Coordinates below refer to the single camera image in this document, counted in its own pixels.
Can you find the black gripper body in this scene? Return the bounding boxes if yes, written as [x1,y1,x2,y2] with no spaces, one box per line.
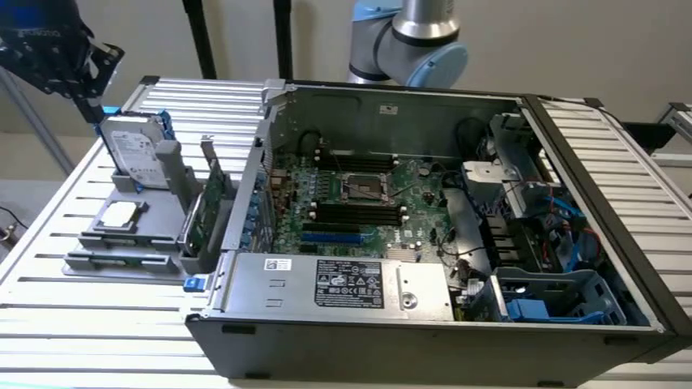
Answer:
[0,14,95,53]

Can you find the green RAM stick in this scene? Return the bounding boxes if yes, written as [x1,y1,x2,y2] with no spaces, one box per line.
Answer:
[96,237,180,247]
[80,254,175,269]

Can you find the black RAM slot bank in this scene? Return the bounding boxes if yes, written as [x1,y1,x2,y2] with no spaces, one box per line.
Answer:
[318,150,399,172]
[312,201,407,227]

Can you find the blue expansion slot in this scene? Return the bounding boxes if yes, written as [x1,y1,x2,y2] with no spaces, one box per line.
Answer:
[300,231,363,247]

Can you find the black stand pole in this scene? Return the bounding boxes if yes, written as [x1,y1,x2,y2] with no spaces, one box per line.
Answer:
[272,0,295,80]
[180,0,220,80]

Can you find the silver hard disk blue rails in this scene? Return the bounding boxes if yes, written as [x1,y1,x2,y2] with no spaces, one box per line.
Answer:
[95,105,175,191]

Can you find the silver CPU chip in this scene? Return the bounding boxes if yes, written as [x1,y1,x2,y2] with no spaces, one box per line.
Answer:
[103,201,143,226]

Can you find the green graphics card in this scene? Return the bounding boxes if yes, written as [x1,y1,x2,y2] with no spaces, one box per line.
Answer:
[180,135,235,260]

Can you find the grey parts rack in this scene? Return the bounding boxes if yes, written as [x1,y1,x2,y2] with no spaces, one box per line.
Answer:
[62,140,243,276]

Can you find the green motherboard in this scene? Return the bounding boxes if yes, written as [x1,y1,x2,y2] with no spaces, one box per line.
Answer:
[264,139,478,264]

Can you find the silver power supply unit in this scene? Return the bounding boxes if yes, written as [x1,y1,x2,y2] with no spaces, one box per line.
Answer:
[208,251,455,323]

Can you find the silver chipset heatsink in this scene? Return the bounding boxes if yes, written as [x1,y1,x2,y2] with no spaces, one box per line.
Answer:
[384,247,423,265]

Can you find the metal drive cage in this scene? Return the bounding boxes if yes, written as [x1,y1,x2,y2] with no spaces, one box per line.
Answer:
[460,112,567,222]

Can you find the black fan shroud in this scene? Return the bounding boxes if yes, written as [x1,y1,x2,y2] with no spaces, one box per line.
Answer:
[479,212,552,273]

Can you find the black open PC case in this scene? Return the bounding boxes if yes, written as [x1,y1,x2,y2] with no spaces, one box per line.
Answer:
[184,79,692,383]

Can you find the blue plastic disk bay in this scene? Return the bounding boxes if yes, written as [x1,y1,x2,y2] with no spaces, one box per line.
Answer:
[475,265,632,327]

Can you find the silver slatted side table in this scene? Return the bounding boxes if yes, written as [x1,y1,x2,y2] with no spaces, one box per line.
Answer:
[648,102,692,167]

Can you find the CPU socket metal frame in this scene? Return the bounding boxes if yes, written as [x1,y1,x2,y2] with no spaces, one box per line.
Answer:
[330,169,392,203]

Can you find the black cable loop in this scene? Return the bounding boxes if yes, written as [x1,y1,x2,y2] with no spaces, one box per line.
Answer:
[452,117,496,163]

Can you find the blue wire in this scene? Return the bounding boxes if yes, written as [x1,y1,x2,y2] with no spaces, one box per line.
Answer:
[543,190,588,272]

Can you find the red wire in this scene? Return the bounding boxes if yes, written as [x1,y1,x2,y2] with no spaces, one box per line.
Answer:
[546,194,603,268]

